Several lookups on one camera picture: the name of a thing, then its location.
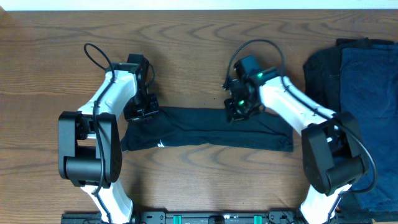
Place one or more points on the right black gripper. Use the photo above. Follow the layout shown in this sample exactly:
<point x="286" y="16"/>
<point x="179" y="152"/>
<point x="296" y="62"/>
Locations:
<point x="232" y="116"/>

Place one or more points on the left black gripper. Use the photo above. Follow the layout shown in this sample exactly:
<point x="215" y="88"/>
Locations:
<point x="154" y="109"/>

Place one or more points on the dark teal t-shirt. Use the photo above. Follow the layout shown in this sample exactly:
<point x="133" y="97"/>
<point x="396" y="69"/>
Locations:
<point x="173" y="127"/>

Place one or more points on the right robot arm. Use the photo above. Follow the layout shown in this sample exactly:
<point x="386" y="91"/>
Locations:
<point x="334" y="155"/>

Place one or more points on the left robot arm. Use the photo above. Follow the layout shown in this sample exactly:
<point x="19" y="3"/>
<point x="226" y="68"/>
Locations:
<point x="89" y="147"/>

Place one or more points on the black garment in pile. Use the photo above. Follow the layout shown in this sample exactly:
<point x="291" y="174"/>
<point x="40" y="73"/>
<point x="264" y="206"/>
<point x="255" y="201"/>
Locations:
<point x="322" y="84"/>

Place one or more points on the blue garment in pile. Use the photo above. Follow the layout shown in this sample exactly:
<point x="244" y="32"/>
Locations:
<point x="368" y="90"/>

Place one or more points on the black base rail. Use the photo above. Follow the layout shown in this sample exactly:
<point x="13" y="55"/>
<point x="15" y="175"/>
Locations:
<point x="272" y="217"/>

